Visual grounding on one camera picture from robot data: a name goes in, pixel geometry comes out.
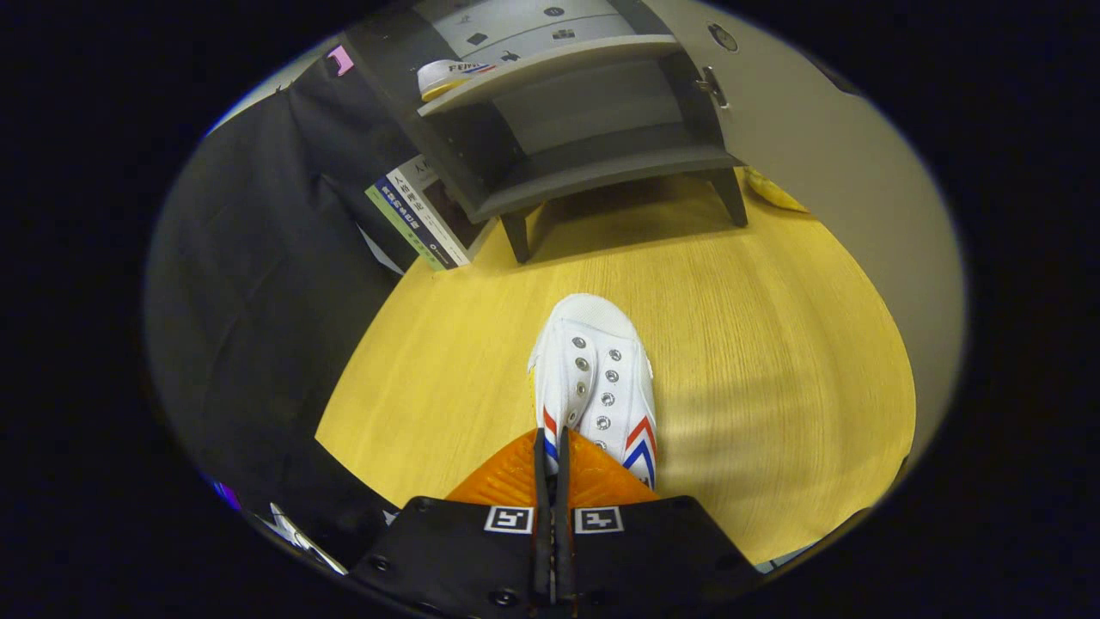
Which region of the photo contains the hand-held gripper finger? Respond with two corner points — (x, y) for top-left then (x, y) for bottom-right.
(554, 427), (766, 619)
(348, 427), (551, 619)

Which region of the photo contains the white canvas shoe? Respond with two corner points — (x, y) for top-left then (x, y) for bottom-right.
(527, 293), (658, 491)
(417, 58), (498, 102)

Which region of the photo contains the dark grey shoe cabinet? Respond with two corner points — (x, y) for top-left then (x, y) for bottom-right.
(344, 0), (750, 265)

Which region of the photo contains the white object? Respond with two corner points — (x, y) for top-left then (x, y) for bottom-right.
(258, 503), (349, 575)

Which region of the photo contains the blue spine book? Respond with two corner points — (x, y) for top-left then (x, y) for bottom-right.
(374, 172), (469, 267)

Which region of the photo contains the black backdrop cloth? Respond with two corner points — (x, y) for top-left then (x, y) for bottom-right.
(146, 43), (405, 568)

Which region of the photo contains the yellow plush toy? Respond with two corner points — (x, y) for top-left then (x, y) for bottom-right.
(743, 166), (809, 213)

